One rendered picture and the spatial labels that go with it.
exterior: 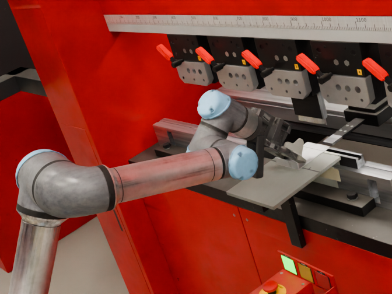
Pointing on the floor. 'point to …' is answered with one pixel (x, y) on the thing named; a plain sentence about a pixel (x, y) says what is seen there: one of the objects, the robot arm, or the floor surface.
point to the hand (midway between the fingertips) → (293, 160)
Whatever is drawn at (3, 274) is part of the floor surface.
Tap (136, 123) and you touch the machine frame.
